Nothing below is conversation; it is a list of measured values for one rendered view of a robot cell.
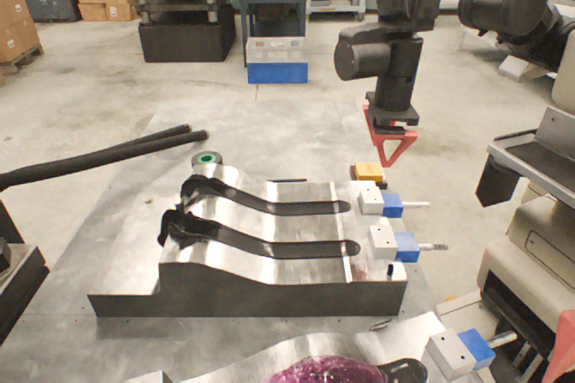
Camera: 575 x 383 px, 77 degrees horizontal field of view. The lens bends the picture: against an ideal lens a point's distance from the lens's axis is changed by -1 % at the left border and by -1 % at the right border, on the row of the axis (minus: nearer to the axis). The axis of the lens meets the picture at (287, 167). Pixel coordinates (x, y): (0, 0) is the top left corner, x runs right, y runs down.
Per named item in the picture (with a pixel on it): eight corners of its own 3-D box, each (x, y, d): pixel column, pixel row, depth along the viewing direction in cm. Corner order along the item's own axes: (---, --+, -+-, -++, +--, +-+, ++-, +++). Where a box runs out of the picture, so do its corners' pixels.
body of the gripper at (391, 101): (376, 128, 56) (383, 81, 51) (364, 101, 64) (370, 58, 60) (418, 129, 56) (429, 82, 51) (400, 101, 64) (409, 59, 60)
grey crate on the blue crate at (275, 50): (306, 51, 389) (306, 37, 380) (308, 63, 354) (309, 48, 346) (249, 51, 388) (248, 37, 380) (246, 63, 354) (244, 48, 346)
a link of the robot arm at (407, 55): (434, 33, 51) (408, 24, 56) (394, 38, 49) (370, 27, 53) (423, 80, 55) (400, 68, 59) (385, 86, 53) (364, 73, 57)
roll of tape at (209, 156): (191, 179, 93) (189, 167, 91) (193, 162, 100) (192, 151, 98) (223, 177, 94) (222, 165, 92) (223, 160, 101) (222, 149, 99)
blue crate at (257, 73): (305, 70, 400) (306, 50, 388) (308, 84, 366) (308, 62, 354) (250, 70, 400) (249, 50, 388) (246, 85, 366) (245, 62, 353)
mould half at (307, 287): (369, 213, 82) (376, 162, 75) (398, 315, 61) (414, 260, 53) (145, 214, 82) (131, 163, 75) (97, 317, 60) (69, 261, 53)
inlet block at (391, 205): (421, 207, 74) (427, 185, 71) (429, 224, 70) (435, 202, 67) (357, 208, 74) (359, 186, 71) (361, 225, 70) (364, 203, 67)
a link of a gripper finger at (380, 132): (368, 174, 60) (376, 122, 54) (360, 151, 66) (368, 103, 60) (409, 175, 60) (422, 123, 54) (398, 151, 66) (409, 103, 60)
